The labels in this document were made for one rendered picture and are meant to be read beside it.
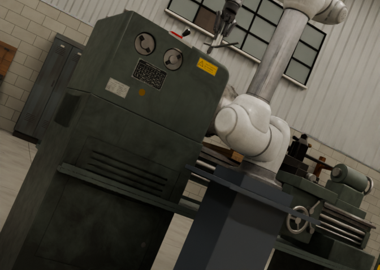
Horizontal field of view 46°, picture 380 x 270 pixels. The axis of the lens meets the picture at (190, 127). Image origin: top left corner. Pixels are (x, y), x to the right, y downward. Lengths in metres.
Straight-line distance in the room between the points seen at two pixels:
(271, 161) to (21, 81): 7.27
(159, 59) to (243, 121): 0.55
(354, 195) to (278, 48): 1.60
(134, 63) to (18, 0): 7.03
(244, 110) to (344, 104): 9.72
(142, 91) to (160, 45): 0.22
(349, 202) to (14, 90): 6.80
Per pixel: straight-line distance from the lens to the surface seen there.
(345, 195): 3.11
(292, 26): 1.82
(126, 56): 1.97
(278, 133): 1.86
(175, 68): 2.07
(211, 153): 2.30
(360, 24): 11.79
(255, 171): 1.85
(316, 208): 2.69
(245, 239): 1.83
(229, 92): 2.36
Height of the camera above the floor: 0.76
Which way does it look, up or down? 4 degrees up
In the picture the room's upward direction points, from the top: 23 degrees clockwise
